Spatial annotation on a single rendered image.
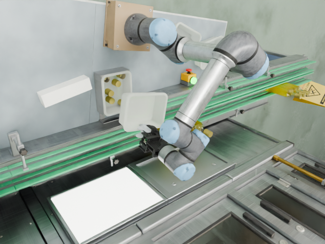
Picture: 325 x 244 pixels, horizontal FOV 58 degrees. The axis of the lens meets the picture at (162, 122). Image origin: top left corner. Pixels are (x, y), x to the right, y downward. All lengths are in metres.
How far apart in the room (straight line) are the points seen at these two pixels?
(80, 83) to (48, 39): 0.24
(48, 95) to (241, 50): 0.86
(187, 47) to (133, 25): 0.28
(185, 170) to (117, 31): 0.74
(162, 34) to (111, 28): 0.27
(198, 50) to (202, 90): 0.33
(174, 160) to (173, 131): 0.18
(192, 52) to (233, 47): 0.32
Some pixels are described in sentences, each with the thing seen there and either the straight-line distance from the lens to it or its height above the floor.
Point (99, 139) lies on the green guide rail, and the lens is 1.49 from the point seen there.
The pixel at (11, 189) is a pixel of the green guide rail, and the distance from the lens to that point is 1.40.
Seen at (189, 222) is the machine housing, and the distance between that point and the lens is 1.32.
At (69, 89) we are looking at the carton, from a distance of 1.45.
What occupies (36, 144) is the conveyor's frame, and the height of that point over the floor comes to 0.81.
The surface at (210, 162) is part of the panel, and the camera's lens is 1.62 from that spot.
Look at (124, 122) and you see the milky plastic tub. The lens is 1.26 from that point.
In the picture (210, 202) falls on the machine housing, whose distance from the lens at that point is 1.40.
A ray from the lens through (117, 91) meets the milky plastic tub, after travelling 1.61.
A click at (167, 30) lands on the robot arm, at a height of 1.07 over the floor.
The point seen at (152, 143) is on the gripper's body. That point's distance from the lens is 1.21.
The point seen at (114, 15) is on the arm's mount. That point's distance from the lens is 1.45.
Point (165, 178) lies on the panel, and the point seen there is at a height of 1.19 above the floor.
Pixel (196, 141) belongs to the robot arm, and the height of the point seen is 1.45.
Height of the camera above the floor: 2.09
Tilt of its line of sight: 44 degrees down
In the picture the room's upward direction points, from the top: 120 degrees clockwise
